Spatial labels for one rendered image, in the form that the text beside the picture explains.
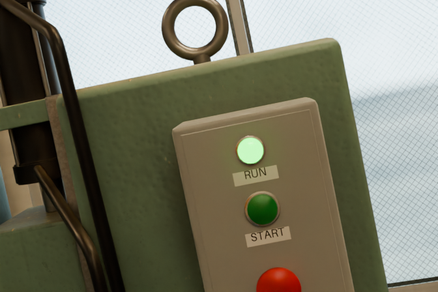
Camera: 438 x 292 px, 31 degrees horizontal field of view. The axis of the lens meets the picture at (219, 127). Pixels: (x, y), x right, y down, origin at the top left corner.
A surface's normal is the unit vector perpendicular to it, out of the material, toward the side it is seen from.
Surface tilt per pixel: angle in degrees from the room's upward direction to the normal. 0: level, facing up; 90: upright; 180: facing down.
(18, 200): 90
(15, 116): 90
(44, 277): 90
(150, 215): 90
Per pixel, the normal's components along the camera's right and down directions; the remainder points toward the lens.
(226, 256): -0.04, 0.07
